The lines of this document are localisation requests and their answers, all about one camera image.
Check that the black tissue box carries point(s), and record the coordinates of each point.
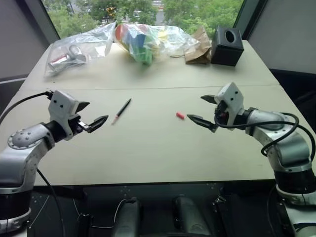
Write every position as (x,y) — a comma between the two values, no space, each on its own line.
(225,53)

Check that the blue foam block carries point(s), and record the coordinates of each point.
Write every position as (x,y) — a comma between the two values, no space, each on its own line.
(135,39)

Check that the dark rounded shape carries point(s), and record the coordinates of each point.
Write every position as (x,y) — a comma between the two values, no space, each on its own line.
(187,217)
(127,217)

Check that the clear bag with colourful blocks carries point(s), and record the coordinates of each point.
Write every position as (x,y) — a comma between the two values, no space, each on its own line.
(170,39)

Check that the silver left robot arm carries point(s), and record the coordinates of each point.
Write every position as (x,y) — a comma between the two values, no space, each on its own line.
(22,158)

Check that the black pen with red end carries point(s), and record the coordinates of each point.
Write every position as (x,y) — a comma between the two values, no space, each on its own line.
(122,109)

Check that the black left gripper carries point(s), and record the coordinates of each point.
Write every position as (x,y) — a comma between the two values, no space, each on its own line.
(78,125)

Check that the clear bag with metal parts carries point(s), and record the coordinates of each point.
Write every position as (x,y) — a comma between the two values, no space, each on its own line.
(81,42)

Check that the silver metal parts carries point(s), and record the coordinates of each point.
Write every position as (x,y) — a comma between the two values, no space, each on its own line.
(70,59)

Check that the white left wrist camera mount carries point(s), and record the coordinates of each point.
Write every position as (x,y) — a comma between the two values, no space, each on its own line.
(61,101)

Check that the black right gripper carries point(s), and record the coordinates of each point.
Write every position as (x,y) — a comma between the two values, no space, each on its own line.
(222,112)

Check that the brown paper bag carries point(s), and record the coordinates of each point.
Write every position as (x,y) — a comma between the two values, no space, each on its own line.
(199,50)

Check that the red pen cap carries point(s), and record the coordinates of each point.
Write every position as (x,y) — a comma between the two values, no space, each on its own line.
(180,115)

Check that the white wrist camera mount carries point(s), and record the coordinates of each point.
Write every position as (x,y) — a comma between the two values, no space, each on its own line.
(61,101)
(234,96)

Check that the green foam block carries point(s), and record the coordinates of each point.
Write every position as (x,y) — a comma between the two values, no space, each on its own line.
(144,56)

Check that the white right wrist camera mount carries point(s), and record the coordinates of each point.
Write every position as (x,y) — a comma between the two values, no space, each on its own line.
(234,96)

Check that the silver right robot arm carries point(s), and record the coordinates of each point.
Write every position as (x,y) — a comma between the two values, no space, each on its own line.
(293,148)

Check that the dark window frame post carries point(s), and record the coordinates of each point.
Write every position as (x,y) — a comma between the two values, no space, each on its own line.
(43,17)
(245,19)

